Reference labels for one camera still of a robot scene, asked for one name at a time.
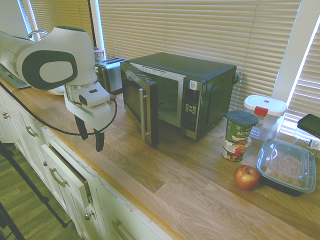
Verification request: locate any red apple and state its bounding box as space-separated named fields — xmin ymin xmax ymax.
xmin=233 ymin=164 xmax=261 ymax=192

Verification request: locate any black steel microwave oven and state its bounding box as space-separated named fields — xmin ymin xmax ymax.
xmin=119 ymin=51 xmax=238 ymax=141

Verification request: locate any black camera tripod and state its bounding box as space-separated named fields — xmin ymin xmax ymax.
xmin=0 ymin=140 xmax=69 ymax=240

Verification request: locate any steel kitchen sink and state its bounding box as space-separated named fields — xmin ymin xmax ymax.
xmin=0 ymin=62 xmax=32 ymax=90

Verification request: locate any black food container clear lid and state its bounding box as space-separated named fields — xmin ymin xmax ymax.
xmin=255 ymin=138 xmax=317 ymax=197

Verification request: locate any white kitchen cabinet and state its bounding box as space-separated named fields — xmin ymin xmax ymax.
xmin=0 ymin=84 xmax=177 ymax=240

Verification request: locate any steel bar drawer handle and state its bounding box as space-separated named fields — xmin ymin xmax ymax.
xmin=25 ymin=125 xmax=39 ymax=138
xmin=49 ymin=167 xmax=69 ymax=188
xmin=111 ymin=219 xmax=136 ymax=240

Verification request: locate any white cabinet drawer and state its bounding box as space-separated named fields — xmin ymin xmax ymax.
xmin=40 ymin=143 xmax=93 ymax=209

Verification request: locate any wide beige window blind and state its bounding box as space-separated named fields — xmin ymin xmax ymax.
xmin=97 ymin=0 xmax=303 ymax=114

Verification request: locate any clear container white lid red clip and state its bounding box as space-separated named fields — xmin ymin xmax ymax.
xmin=243 ymin=94 xmax=288 ymax=141

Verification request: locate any flat black container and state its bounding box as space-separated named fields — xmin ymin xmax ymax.
xmin=297 ymin=113 xmax=320 ymax=139

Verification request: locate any glass jar with red lid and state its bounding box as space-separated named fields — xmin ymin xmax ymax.
xmin=93 ymin=48 xmax=105 ymax=63

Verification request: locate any beige window blind white glare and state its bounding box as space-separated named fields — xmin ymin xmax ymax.
xmin=279 ymin=24 xmax=320 ymax=136

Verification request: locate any stainless steel toaster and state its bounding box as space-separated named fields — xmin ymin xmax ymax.
xmin=94 ymin=57 xmax=130 ymax=96

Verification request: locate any narrow beige window blind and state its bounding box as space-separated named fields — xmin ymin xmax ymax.
xmin=28 ymin=0 xmax=95 ymax=44

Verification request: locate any white red oatmeal cup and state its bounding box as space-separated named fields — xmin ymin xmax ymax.
xmin=219 ymin=132 xmax=253 ymax=163

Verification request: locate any microwave door with steel handle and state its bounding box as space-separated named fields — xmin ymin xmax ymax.
xmin=120 ymin=60 xmax=160 ymax=146

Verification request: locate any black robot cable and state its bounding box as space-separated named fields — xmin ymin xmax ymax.
xmin=0 ymin=81 xmax=118 ymax=136

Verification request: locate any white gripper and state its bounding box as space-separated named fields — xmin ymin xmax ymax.
xmin=64 ymin=98 xmax=113 ymax=153

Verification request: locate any clear plastic packaging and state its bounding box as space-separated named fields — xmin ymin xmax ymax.
xmin=294 ymin=126 xmax=320 ymax=152

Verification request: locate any white plate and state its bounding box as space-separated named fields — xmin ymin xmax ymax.
xmin=48 ymin=84 xmax=66 ymax=97

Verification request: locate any chrome sink faucet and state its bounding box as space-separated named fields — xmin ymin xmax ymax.
xmin=27 ymin=29 xmax=50 ymax=42

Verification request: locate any green oatmeal cup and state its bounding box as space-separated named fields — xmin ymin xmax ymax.
xmin=224 ymin=110 xmax=259 ymax=145

